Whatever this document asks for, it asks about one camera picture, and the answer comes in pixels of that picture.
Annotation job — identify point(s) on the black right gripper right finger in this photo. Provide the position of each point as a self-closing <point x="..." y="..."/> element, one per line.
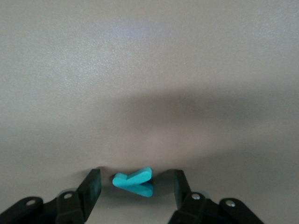
<point x="187" y="205"/>

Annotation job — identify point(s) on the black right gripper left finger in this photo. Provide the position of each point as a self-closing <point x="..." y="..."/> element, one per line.
<point x="88" y="193"/>

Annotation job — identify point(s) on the teal letter y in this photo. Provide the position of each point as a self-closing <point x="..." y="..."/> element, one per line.
<point x="130" y="184"/>

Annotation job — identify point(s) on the brown table cover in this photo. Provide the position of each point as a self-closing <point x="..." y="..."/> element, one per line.
<point x="140" y="70"/>

